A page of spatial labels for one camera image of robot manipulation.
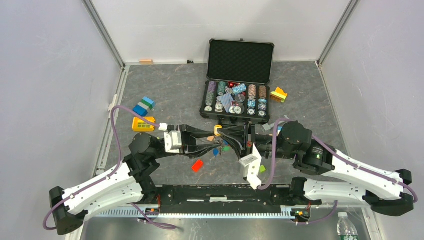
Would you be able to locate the black poker chip case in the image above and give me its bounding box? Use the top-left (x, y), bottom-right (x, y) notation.
top-left (199, 39), bottom-right (275, 125)

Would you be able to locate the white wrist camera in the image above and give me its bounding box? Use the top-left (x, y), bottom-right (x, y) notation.
top-left (158, 123), bottom-right (183, 154)
top-left (238, 144), bottom-right (262, 190)

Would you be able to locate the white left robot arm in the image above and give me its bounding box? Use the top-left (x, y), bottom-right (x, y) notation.
top-left (45, 124), bottom-right (217, 236)

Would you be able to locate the plastic water bottle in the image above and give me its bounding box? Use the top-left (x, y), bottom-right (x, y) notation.
top-left (337, 212), bottom-right (359, 240)

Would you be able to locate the yellow window brick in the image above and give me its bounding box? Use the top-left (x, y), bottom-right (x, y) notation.
top-left (131, 117), bottom-right (155, 132)

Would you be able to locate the grey plastic bolt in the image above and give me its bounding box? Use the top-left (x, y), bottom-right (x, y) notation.
top-left (261, 123), bottom-right (275, 132)

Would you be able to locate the yellow key tag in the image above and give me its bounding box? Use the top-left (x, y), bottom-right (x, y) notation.
top-left (213, 124), bottom-right (222, 137)

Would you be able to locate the green key tag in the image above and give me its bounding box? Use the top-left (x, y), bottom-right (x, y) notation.
top-left (221, 146), bottom-right (231, 152)

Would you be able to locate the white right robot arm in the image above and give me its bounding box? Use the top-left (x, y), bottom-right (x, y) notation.
top-left (214, 119), bottom-right (418, 217)

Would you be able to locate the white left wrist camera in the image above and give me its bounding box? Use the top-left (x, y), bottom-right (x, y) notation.
top-left (158, 123), bottom-right (183, 154)

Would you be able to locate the yellow orange brick pile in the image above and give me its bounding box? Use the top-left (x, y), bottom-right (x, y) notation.
top-left (270, 87), bottom-right (288, 103)

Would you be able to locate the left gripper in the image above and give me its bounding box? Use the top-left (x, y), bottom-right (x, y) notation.
top-left (151, 123), bottom-right (223, 160)

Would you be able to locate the blue key tag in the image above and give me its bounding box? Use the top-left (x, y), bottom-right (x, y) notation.
top-left (213, 148), bottom-right (220, 157)

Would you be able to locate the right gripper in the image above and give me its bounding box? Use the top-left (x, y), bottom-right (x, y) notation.
top-left (217, 121), bottom-right (296, 161)

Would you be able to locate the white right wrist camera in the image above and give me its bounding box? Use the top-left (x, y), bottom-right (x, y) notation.
top-left (238, 144), bottom-right (262, 190)

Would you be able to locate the wooden block on ledge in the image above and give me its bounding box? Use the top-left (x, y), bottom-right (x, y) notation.
top-left (139, 59), bottom-right (154, 65)

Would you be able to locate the blue grey green brick stack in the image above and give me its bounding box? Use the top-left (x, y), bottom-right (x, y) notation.
top-left (132, 96), bottom-right (156, 117)

